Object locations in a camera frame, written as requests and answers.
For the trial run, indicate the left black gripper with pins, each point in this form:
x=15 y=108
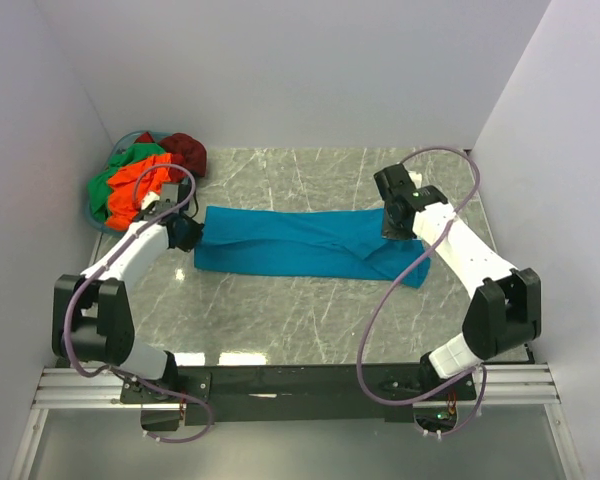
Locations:
x=192 y=236

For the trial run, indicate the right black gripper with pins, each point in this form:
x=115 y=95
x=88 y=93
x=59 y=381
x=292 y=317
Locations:
x=393 y=230

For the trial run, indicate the blue t shirt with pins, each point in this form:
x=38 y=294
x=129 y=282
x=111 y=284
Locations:
x=331 y=244

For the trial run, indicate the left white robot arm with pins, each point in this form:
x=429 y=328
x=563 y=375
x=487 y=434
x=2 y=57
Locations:
x=92 y=320

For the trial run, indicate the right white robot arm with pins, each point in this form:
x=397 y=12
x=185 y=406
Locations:
x=505 y=302

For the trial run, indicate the orange t shirt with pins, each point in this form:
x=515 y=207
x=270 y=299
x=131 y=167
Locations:
x=124 y=202

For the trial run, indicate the dark red t shirt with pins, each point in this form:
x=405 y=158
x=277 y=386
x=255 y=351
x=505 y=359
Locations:
x=193 y=152

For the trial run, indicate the green t shirt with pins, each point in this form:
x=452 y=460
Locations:
x=117 y=172

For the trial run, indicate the teal laundry basket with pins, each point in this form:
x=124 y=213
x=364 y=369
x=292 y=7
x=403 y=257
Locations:
x=122 y=144

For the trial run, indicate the black base beam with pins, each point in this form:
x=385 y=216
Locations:
x=288 y=393

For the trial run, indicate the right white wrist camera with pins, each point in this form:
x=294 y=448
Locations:
x=416 y=178

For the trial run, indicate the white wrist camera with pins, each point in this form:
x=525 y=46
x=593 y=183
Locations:
x=148 y=199
x=416 y=178

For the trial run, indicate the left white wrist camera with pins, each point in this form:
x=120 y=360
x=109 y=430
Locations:
x=148 y=199

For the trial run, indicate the aluminium rail frame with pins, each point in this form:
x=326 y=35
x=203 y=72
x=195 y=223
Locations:
x=65 y=389

